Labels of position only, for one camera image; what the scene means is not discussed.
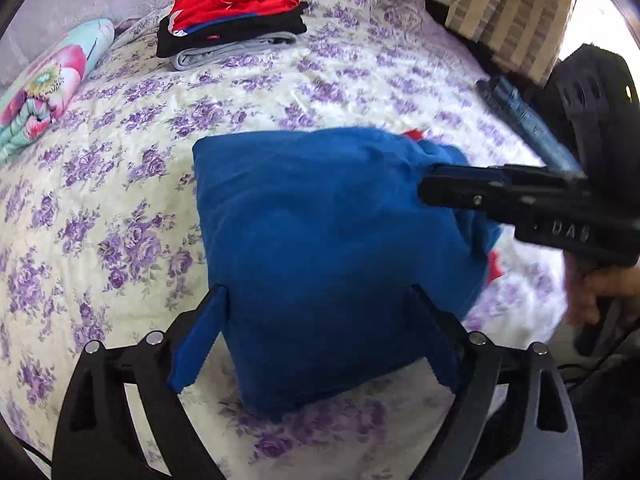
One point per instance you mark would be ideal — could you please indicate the blue and red pants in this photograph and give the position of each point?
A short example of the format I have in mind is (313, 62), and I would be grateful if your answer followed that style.
(318, 237)

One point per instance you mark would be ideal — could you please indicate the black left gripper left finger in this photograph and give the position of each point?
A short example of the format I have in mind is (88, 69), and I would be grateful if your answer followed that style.
(192, 336)

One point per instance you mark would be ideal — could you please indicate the striped beige curtain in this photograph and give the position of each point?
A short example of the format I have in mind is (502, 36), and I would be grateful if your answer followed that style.
(524, 36)

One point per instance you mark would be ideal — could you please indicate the person's right hand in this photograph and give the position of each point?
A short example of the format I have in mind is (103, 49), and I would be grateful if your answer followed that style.
(583, 289)

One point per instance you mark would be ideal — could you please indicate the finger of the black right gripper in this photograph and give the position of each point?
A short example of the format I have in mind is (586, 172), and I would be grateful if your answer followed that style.
(462, 193)
(443, 172)

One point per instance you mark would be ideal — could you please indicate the folded grey garment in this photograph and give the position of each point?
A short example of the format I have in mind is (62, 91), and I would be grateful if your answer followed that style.
(196, 57)

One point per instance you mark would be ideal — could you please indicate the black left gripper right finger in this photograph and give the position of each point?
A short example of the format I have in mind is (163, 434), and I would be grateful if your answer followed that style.
(440, 337)

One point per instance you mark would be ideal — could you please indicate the folded black garment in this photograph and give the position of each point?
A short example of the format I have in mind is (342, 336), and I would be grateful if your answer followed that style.
(226, 32)

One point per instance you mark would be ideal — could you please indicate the folded floral blanket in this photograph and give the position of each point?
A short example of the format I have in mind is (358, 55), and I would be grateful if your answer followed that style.
(41, 93)

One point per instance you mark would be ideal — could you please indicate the blue denim jeans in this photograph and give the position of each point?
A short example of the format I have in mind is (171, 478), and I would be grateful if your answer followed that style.
(503, 100)

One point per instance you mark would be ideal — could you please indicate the folded red garment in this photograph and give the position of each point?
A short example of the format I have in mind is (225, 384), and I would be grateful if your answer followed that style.
(188, 16)

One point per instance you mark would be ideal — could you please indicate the purple floral bedspread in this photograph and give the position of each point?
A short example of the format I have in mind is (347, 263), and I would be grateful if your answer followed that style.
(99, 236)

